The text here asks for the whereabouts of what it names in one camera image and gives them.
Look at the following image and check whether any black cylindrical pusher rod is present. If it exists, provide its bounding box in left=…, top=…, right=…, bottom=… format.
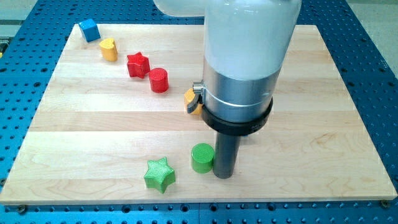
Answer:
left=213, top=133, right=241, bottom=179

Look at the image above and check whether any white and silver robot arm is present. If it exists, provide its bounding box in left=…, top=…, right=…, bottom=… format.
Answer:
left=154, top=0, right=302, bottom=179

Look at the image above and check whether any yellow block behind arm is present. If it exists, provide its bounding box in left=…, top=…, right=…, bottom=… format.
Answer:
left=184, top=88, right=202, bottom=115

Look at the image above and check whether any green cylinder block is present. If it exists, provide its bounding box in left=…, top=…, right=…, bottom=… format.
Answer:
left=191, top=143, right=215, bottom=174

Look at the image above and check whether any green star block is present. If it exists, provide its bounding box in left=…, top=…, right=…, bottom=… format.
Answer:
left=144, top=157, right=175, bottom=194

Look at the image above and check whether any red cylinder block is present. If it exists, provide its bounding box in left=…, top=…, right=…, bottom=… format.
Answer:
left=149, top=68, right=169, bottom=93

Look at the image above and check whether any wooden board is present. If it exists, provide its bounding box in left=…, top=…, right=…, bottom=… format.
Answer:
left=1, top=24, right=397, bottom=205

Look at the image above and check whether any red star block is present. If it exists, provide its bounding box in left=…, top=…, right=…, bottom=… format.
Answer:
left=127, top=52, right=150, bottom=79

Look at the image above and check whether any yellow heart block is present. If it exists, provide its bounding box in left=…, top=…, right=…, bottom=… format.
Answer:
left=99, top=38, right=118, bottom=62

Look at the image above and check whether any blue cube block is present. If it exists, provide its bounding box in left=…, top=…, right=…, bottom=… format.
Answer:
left=78, top=19, right=101, bottom=42

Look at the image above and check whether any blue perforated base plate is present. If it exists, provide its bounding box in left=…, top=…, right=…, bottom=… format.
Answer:
left=1, top=1, right=397, bottom=223

